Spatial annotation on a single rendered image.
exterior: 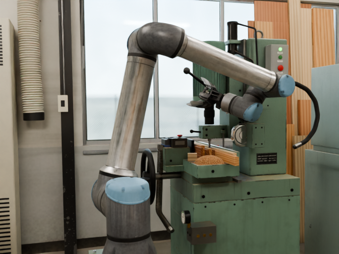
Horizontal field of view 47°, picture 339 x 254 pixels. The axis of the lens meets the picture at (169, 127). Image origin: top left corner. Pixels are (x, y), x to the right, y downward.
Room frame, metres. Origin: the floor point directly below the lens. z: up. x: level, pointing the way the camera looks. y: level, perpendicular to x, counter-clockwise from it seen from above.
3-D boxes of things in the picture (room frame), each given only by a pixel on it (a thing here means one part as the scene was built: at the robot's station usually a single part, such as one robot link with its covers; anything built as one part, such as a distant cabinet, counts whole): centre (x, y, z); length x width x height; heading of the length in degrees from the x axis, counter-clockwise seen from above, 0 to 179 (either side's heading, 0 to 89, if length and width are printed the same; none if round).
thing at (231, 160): (1.98, -0.23, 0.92); 0.54 x 0.02 x 0.04; 15
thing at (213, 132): (2.06, -0.23, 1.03); 0.14 x 0.07 x 0.09; 105
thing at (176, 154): (2.03, -0.02, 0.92); 0.15 x 0.13 x 0.09; 15
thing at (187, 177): (2.05, -0.16, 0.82); 0.40 x 0.21 x 0.04; 15
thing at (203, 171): (2.05, -0.11, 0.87); 0.61 x 0.30 x 0.06; 15
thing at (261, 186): (2.09, -0.33, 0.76); 0.57 x 0.45 x 0.09; 105
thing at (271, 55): (2.00, -0.56, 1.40); 0.10 x 0.06 x 0.16; 105
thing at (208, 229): (1.77, -0.14, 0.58); 0.12 x 0.08 x 0.08; 105
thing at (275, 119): (2.14, -0.49, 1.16); 0.22 x 0.22 x 0.72; 15
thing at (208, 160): (1.82, -0.19, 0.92); 0.14 x 0.09 x 0.04; 105
